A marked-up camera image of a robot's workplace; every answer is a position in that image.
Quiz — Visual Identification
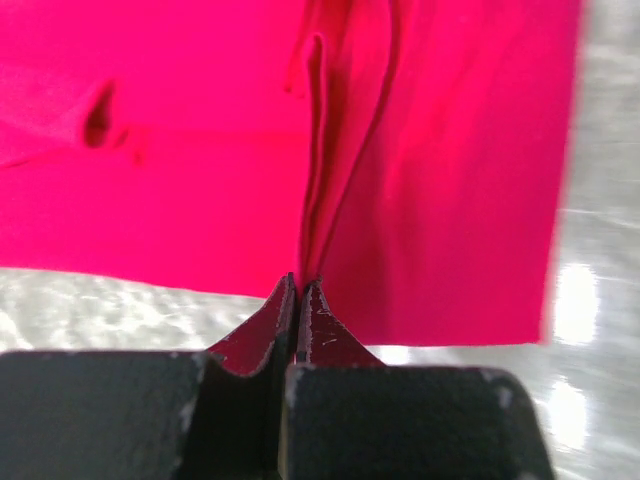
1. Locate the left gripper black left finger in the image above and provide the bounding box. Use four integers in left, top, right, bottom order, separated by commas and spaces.
1, 275, 296, 479

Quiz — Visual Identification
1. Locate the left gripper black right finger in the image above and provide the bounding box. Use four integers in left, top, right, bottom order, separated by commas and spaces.
278, 282, 555, 479

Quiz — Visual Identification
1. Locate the pink-red t shirt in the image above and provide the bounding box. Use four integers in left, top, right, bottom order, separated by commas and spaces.
1, 1, 582, 346

